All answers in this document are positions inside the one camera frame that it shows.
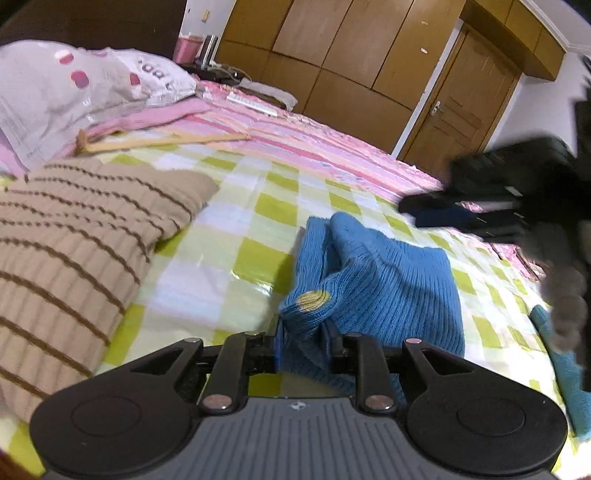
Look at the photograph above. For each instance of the person's right hand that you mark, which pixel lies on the person's right hand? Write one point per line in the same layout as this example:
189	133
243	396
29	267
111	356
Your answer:
570	304

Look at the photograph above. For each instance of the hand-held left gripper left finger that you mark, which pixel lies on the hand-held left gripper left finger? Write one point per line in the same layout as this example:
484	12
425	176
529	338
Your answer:
278	346

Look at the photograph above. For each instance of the pink striped bedsheet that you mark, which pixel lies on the pink striped bedsheet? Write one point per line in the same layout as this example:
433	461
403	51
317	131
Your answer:
314	143

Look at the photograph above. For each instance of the green checked sheet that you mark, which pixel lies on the green checked sheet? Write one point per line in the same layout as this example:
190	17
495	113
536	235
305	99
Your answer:
240	240

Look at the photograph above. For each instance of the teal knit cloth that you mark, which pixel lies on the teal knit cloth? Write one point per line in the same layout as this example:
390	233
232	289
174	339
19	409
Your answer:
565	378

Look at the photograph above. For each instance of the dark nightstand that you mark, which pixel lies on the dark nightstand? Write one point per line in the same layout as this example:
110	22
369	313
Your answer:
217	74

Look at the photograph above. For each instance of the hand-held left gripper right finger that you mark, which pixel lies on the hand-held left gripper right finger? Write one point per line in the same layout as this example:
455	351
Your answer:
333	344

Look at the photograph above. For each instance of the dark wooden headboard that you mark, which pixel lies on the dark wooden headboard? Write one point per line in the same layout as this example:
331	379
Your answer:
92	23

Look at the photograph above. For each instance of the wooden door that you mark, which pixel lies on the wooden door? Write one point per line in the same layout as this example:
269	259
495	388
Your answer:
461	106

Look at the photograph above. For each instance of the wooden overhead cabinet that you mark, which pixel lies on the wooden overhead cabinet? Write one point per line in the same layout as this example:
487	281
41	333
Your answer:
517	32

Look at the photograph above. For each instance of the beige brown-striped knit sweater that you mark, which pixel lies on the beige brown-striped knit sweater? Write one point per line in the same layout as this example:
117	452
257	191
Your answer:
78	258

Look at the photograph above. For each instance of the blue striped knit sweater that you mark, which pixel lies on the blue striped knit sweater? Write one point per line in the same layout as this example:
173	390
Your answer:
374	290

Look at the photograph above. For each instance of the plain pink cloth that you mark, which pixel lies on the plain pink cloth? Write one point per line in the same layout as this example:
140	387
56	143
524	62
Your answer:
152	115

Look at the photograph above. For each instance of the grey pink-dotted pillow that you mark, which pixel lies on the grey pink-dotted pillow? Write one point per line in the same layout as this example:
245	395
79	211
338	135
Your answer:
69	92

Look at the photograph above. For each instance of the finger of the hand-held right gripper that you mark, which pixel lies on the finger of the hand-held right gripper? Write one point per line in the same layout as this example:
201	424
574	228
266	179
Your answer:
422	203
445	217

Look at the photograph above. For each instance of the long wooden stick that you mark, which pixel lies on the long wooden stick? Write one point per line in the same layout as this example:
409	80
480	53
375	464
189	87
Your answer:
161	141

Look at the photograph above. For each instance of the pink plastic basket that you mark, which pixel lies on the pink plastic basket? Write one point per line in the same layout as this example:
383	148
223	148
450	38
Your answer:
188	48

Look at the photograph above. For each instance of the wooden wardrobe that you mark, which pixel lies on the wooden wardrobe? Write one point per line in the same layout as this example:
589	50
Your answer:
351	60

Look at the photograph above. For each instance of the folded beige cloth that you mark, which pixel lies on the folded beige cloth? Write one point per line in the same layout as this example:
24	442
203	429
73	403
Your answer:
270	92

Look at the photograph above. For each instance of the white remote control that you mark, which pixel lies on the white remote control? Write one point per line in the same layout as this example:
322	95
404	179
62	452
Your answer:
251	103

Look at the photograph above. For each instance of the steel thermos bottle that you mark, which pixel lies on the steel thermos bottle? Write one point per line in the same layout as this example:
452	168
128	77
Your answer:
208	50

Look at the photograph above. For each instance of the pink floral quilt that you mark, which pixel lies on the pink floral quilt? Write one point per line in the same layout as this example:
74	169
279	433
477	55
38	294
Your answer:
512	256

